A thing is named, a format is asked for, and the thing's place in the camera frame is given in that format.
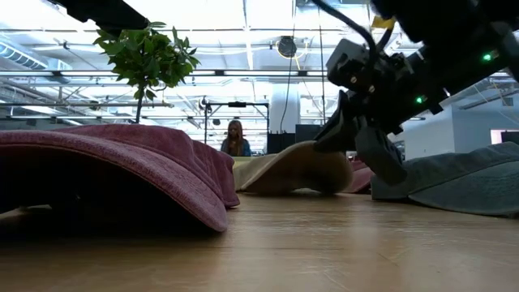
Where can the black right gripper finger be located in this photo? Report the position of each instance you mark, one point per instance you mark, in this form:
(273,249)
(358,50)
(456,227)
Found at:
(336,130)
(383,156)

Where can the maroon baseball cap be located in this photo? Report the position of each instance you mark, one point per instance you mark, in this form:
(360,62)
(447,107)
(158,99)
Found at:
(361,178)
(162,162)

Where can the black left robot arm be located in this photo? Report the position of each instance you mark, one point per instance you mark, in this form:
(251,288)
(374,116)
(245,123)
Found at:
(105,14)

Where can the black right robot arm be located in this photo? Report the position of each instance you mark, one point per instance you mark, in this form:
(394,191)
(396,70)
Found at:
(458,28)

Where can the black background equipment cabinet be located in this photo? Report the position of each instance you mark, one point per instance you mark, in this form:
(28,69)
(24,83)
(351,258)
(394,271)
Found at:
(280,142)

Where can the yellow tape tag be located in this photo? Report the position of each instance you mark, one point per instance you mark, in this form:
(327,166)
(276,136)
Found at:
(383,22)

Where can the person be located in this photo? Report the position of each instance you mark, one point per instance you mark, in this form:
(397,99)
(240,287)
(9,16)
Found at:
(235,144)

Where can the green leafy plant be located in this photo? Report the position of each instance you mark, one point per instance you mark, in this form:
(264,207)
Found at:
(150,57)

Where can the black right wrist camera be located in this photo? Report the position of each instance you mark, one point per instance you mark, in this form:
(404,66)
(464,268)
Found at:
(350,65)

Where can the black background rig frame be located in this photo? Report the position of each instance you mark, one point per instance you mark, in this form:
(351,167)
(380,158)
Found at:
(237,104)

